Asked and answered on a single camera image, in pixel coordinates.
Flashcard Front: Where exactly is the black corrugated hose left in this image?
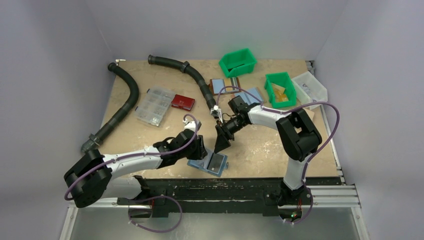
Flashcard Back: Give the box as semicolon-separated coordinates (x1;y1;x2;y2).
80;62;140;155

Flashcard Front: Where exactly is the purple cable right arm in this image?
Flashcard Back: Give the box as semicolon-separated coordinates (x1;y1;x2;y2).
215;86;341;226

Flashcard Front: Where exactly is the green bin right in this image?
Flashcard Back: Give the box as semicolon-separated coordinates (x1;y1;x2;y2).
264;72;297;109

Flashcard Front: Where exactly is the black corrugated hose centre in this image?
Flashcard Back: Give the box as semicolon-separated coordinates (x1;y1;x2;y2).
147;54;223;119

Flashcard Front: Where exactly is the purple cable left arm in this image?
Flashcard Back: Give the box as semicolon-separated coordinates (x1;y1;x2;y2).
63;114;200;233

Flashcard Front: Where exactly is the beige card holder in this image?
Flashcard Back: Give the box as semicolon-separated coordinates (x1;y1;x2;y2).
304;108;315;121

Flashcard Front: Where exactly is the brown open card holder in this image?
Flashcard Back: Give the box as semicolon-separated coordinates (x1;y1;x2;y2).
209;77;240;96

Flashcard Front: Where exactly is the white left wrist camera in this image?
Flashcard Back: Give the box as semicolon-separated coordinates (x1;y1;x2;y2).
183;119;202;133

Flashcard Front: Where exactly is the clear plastic screw box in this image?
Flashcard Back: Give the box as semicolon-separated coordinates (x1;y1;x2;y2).
135;86;176;127

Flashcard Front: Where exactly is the white translucent bin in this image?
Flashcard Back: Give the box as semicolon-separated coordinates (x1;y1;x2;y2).
291;71;328;105

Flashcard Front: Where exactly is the dark grey card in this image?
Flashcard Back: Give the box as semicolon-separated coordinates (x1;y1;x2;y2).
206;153;226;176

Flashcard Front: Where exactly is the black corrugated hose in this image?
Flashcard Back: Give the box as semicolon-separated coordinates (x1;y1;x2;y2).
147;54;223;119
80;62;140;155

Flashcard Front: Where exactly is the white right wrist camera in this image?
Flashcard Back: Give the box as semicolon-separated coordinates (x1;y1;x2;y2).
210;105;222;119

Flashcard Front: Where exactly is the green bin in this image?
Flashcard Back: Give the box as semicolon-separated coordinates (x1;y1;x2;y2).
264;72;297;109
218;48;257;78

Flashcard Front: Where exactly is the red card case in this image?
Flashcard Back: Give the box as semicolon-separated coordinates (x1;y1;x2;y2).
171;94;195;112

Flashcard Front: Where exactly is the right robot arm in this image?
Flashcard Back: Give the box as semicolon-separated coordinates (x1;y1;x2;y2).
214;96;322;202

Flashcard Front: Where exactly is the black table front rail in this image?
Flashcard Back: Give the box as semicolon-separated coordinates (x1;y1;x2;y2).
117;177;342;219

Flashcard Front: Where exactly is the pink open card holder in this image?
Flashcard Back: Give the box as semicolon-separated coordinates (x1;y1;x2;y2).
233;87;266;105

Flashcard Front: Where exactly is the blue leather card holder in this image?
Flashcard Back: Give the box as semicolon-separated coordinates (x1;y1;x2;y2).
187;149;229;177

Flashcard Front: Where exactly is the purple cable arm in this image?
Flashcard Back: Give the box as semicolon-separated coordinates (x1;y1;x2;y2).
215;86;341;226
63;114;200;233

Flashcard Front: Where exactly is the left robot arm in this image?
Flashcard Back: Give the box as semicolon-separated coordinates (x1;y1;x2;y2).
63;129;208;208

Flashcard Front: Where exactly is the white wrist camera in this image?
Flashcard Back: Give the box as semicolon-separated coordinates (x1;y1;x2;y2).
210;105;222;119
183;119;202;133

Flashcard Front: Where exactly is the green bin rear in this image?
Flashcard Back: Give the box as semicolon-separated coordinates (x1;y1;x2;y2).
218;48;257;78

